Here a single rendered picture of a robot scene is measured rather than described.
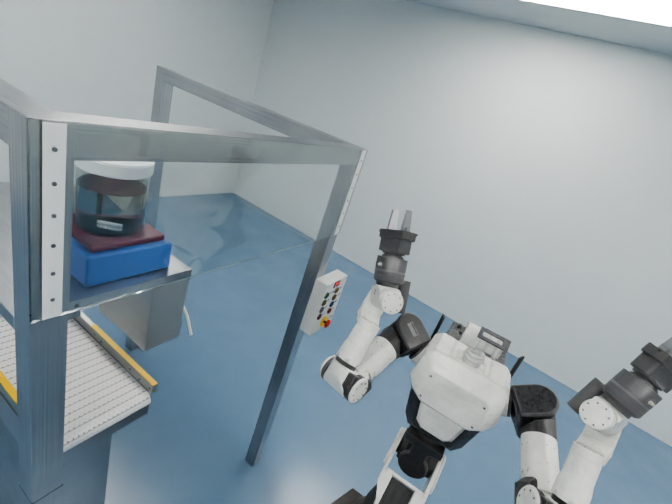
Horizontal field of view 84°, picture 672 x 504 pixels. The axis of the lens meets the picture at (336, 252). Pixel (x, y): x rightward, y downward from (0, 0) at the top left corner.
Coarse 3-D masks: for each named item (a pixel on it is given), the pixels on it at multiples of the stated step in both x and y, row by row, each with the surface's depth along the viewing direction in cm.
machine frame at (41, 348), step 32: (0, 96) 55; (160, 96) 179; (224, 96) 158; (0, 128) 55; (160, 128) 68; (192, 128) 76; (288, 128) 145; (320, 256) 149; (64, 320) 68; (32, 352) 66; (64, 352) 71; (288, 352) 168; (32, 384) 69; (64, 384) 75; (32, 416) 72; (64, 416) 78; (32, 448) 75; (256, 448) 192; (32, 480) 79
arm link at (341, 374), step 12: (348, 336) 106; (360, 336) 103; (372, 336) 104; (348, 348) 103; (360, 348) 103; (336, 360) 104; (348, 360) 102; (360, 360) 103; (336, 372) 103; (348, 372) 102; (336, 384) 104; (348, 384) 101
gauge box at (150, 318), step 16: (160, 288) 92; (176, 288) 97; (112, 304) 102; (128, 304) 98; (144, 304) 94; (160, 304) 95; (176, 304) 100; (112, 320) 104; (128, 320) 99; (144, 320) 95; (160, 320) 98; (176, 320) 103; (128, 336) 101; (144, 336) 97; (160, 336) 100; (176, 336) 106
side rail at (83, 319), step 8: (80, 320) 126; (88, 320) 125; (88, 328) 124; (96, 336) 123; (104, 344) 121; (112, 352) 119; (120, 360) 117; (128, 368) 116; (136, 376) 114; (144, 384) 113; (152, 392) 111
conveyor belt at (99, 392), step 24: (0, 336) 113; (72, 336) 122; (0, 360) 106; (72, 360) 114; (96, 360) 116; (72, 384) 107; (96, 384) 109; (120, 384) 112; (72, 408) 100; (96, 408) 103; (120, 408) 105; (72, 432) 95; (96, 432) 99
